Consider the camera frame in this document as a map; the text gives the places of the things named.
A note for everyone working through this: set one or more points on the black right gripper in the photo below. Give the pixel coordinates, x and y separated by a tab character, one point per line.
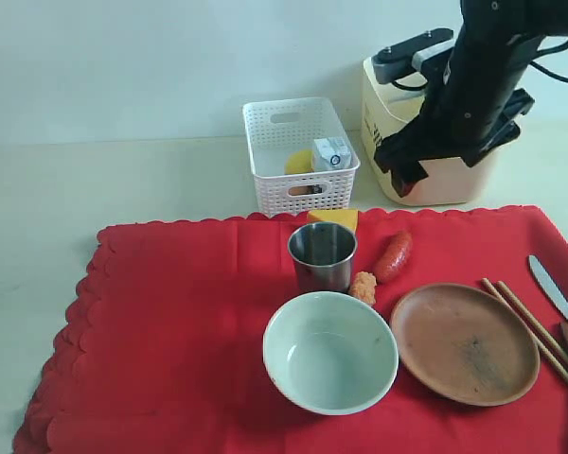
468	135

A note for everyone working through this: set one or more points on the red scalloped table cloth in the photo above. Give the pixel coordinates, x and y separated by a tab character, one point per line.
161	353

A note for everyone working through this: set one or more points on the pale green bowl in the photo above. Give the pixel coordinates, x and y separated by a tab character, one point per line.
330	354

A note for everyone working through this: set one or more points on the wooden chopstick left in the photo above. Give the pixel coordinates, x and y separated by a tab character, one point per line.
544	352

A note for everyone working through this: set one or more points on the yellow round fruit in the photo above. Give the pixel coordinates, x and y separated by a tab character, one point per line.
299	162

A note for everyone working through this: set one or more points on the white woven plastic basket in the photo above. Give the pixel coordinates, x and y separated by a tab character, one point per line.
275	130

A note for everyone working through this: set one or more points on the red sausage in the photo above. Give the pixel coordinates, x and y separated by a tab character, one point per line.
394	257

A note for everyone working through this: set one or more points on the brown oval plate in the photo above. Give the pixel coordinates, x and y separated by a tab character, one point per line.
465	345

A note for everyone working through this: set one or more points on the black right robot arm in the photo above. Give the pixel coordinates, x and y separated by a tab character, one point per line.
471	97

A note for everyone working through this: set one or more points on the stainless steel cup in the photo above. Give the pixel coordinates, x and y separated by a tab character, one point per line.
322	254

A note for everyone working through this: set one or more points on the cream plastic bin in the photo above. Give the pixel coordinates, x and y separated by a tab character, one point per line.
385	111

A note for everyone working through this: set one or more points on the white blue milk carton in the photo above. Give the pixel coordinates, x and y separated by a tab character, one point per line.
330	153

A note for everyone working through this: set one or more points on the orange fried nugget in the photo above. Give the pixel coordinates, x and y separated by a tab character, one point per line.
363	287

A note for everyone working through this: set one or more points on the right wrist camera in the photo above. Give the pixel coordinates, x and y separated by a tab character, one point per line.
400	60

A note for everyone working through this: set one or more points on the orange cheese wedge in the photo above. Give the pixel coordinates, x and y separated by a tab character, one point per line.
344	217

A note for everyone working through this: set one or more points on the silver table knife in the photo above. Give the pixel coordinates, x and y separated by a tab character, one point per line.
548	285

